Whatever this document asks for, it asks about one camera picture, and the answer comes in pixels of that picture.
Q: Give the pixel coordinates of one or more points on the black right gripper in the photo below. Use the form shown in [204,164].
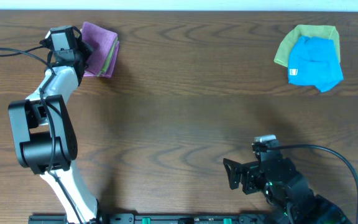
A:
[250,171]

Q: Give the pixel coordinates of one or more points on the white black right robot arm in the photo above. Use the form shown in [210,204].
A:
[319,210]

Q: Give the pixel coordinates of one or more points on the folded green cloth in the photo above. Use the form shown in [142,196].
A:
[108,59]

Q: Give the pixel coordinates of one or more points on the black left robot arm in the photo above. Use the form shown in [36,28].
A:
[44,138]

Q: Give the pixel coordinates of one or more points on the green cloth in pile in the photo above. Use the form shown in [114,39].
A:
[289,41]

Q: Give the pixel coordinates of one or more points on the blue cloth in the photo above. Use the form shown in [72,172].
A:
[313,62]

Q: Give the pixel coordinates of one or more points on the folded purple cloth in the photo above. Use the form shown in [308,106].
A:
[96,61]

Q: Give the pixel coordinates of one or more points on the purple cloth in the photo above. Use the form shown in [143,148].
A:
[98,37]
[96,61]

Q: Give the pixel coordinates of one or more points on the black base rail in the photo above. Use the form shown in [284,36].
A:
[128,218]

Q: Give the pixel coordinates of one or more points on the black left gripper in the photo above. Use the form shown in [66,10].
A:
[82,49]

